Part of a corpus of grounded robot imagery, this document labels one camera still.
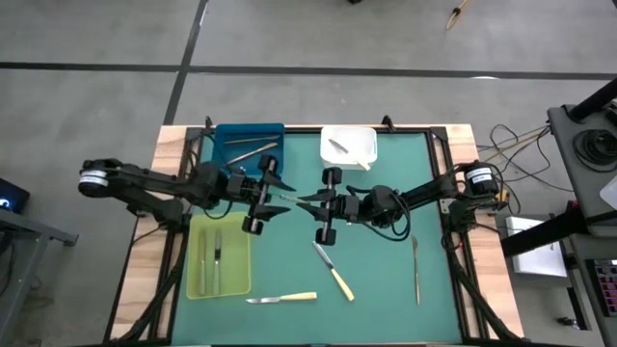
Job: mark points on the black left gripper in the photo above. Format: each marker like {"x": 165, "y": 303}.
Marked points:
{"x": 243, "y": 187}

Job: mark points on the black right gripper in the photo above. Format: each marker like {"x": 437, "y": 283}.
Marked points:
{"x": 344, "y": 208}

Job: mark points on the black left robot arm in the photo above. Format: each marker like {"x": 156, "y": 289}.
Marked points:
{"x": 144, "y": 185}

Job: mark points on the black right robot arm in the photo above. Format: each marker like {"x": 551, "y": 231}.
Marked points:
{"x": 424, "y": 195}

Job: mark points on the blue plastic bin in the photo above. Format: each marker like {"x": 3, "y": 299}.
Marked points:
{"x": 241, "y": 149}

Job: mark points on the white plastic bin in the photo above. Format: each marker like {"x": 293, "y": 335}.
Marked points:
{"x": 359, "y": 140}

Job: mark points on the yellow-green plastic bin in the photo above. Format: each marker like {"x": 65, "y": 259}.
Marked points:
{"x": 236, "y": 270}

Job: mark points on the green table mat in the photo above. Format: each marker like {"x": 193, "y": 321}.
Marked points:
{"x": 376, "y": 289}

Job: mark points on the wooden table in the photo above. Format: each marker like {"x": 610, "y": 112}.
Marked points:
{"x": 161, "y": 144}

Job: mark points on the black padded bar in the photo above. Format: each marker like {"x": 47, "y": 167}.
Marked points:
{"x": 540, "y": 233}

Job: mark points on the white box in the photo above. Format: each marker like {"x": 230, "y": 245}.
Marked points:
{"x": 535, "y": 260}

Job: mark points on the grey metal bench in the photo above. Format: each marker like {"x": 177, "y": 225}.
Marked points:
{"x": 43, "y": 231}

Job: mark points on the grey equipment cart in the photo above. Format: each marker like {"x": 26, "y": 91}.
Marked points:
{"x": 564, "y": 144}

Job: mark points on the grey metal cabinet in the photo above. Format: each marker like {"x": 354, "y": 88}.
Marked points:
{"x": 581, "y": 289}

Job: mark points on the black pole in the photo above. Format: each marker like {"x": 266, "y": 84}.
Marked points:
{"x": 593, "y": 101}

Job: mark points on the white sheet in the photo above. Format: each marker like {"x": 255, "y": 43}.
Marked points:
{"x": 611, "y": 193}

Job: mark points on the black keypad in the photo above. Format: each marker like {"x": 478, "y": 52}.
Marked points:
{"x": 605, "y": 282}

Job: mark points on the black table frame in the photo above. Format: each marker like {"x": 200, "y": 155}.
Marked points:
{"x": 301, "y": 129}

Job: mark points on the black frame clamp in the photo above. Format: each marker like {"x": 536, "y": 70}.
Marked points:
{"x": 387, "y": 121}
{"x": 207, "y": 123}

